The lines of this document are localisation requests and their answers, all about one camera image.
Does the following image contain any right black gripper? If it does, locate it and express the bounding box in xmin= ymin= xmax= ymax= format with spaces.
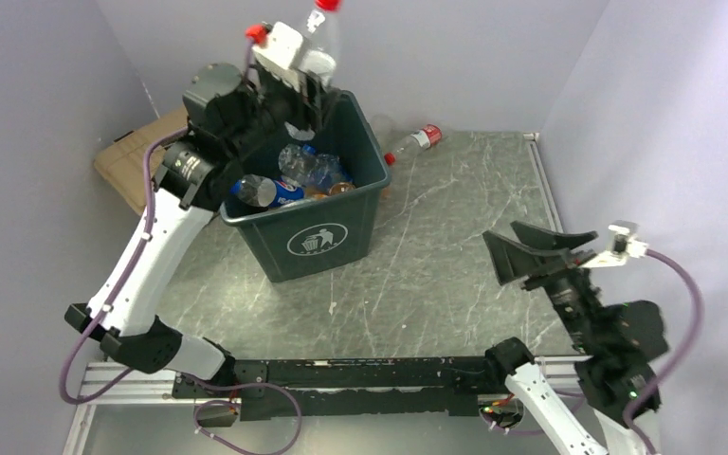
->
xmin=482 ymin=218 xmax=603 ymax=352

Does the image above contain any tan plastic toolbox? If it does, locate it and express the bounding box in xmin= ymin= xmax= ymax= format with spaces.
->
xmin=94 ymin=106 xmax=187 ymax=214

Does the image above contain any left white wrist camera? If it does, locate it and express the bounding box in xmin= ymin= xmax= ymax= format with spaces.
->
xmin=252 ymin=22 xmax=304 ymax=86

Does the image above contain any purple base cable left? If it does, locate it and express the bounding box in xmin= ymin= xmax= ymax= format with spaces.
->
xmin=178 ymin=375 xmax=303 ymax=455

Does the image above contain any aluminium frame rail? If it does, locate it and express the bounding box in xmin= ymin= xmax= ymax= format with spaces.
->
xmin=522 ymin=133 xmax=564 ymax=232

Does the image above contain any dark green plastic bin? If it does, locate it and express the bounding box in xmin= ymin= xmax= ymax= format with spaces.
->
xmin=220 ymin=90 xmax=391 ymax=282

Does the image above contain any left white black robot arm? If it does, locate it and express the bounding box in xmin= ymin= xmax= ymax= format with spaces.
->
xmin=64 ymin=64 xmax=338 ymax=398

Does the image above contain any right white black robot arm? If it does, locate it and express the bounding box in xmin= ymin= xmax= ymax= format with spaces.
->
xmin=482 ymin=221 xmax=668 ymax=454

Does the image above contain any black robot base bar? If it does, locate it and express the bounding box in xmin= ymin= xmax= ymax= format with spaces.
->
xmin=172 ymin=355 xmax=544 ymax=423

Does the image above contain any orange juice bottle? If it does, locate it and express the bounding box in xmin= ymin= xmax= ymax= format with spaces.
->
xmin=328 ymin=181 xmax=356 ymax=196

